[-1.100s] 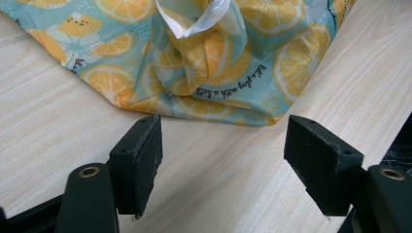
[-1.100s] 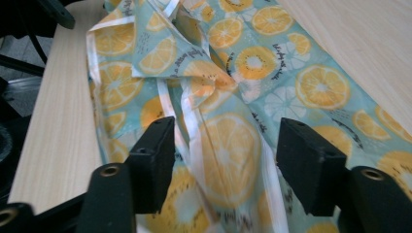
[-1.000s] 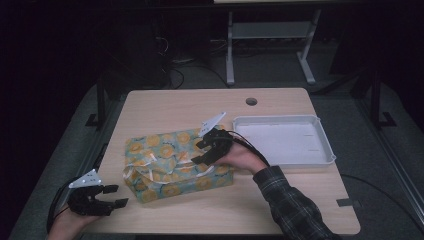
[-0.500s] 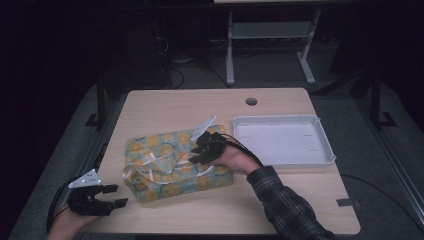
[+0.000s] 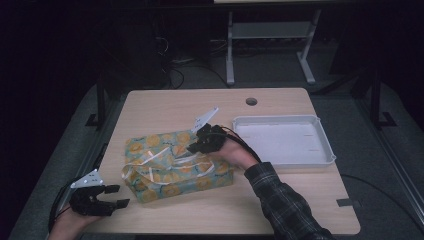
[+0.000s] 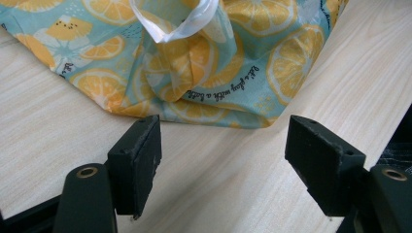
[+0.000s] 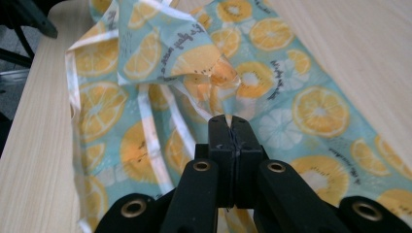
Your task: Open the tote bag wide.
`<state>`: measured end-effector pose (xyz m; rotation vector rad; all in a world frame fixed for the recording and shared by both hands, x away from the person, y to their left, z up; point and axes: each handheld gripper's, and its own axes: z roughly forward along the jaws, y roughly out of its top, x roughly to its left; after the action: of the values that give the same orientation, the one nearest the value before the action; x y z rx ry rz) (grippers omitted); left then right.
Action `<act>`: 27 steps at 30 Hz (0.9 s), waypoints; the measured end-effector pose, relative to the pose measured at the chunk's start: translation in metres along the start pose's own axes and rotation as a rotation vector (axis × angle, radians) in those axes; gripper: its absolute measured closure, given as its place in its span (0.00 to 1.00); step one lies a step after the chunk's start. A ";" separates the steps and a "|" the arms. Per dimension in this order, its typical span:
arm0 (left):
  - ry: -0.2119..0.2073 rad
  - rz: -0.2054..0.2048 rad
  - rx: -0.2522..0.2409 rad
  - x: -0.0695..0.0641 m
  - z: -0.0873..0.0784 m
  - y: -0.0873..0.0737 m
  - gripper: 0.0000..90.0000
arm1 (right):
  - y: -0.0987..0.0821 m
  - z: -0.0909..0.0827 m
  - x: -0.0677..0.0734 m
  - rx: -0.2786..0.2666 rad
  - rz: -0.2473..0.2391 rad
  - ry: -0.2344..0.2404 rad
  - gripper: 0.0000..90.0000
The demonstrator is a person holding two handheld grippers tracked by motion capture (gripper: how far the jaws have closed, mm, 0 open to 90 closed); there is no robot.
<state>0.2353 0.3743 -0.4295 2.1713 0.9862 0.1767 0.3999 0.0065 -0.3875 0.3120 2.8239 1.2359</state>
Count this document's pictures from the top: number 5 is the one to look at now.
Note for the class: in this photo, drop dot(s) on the person's right hand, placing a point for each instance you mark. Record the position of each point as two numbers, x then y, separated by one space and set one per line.
235 154

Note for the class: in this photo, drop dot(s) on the grey tape strip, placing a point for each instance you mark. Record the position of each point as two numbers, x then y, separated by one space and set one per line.
348 202

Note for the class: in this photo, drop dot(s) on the white plastic tray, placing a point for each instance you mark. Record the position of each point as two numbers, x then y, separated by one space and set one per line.
283 141

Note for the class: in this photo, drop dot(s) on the white metal desk frame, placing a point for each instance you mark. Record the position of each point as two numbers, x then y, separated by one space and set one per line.
271 30

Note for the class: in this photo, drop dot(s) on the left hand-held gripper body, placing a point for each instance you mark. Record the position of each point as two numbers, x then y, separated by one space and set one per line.
88 200

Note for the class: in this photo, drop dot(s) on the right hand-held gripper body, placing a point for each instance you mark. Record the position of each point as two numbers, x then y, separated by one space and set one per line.
211 136

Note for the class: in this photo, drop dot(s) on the black metal stand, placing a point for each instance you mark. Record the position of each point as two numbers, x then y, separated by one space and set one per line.
376 100
101 103

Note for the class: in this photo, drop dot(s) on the person's left hand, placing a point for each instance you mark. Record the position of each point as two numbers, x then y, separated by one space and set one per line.
71 227

